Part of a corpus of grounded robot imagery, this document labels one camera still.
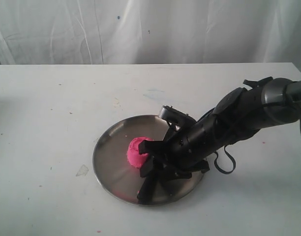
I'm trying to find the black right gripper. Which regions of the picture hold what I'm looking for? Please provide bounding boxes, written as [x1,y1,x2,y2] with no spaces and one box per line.
[138,115,217,179]

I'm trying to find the pink play dough lump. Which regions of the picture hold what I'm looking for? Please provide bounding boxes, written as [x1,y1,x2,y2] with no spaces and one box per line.
[126,137,153,169]

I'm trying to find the black knife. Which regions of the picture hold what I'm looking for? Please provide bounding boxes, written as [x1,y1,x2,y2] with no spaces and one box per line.
[137,170,160,205]

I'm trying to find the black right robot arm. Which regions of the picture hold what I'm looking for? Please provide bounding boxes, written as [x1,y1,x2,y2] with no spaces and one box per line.
[139,77,301,181]

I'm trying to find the round steel plate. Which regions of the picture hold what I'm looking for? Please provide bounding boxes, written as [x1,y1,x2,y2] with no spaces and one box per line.
[92,115,204,206]

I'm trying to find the white backdrop sheet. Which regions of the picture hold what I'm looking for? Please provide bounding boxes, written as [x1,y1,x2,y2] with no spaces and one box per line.
[0,0,301,66]

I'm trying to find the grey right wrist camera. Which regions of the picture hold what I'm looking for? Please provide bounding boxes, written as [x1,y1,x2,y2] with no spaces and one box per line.
[158,106,196,128]

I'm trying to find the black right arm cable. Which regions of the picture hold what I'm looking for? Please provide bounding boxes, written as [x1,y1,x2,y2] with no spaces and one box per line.
[213,145,237,175]

